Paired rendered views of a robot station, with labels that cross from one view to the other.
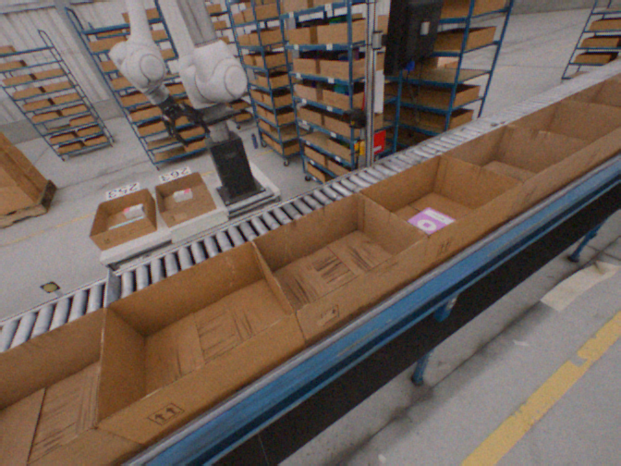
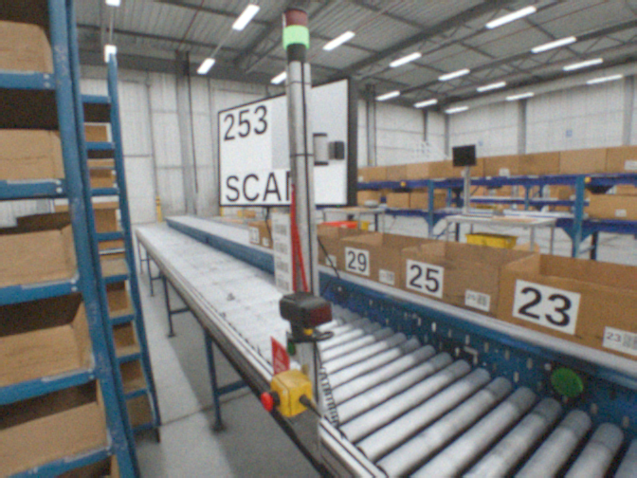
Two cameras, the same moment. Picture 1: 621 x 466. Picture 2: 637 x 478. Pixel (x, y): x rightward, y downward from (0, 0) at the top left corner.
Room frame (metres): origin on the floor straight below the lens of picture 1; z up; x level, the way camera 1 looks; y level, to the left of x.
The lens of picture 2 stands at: (1.57, 0.21, 1.30)
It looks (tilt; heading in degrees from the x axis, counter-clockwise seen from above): 9 degrees down; 258
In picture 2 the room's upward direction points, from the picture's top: 2 degrees counter-clockwise
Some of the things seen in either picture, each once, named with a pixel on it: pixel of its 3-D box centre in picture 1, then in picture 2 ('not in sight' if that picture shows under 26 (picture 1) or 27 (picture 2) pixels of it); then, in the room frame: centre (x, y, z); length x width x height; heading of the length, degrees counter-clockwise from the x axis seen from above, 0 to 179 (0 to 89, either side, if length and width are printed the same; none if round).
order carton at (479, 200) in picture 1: (431, 208); (588, 299); (0.66, -0.44, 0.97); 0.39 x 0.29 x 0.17; 112
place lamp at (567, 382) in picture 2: not in sight; (566, 382); (0.85, -0.33, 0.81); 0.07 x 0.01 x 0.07; 112
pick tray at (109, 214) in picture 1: (127, 216); not in sight; (1.31, 0.99, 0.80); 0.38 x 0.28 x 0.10; 19
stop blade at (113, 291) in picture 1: (112, 312); not in sight; (0.66, 0.79, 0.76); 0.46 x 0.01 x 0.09; 22
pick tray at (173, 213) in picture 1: (184, 197); not in sight; (1.41, 0.67, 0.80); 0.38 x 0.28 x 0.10; 22
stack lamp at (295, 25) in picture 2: not in sight; (296, 31); (1.46, -0.48, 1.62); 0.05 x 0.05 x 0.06
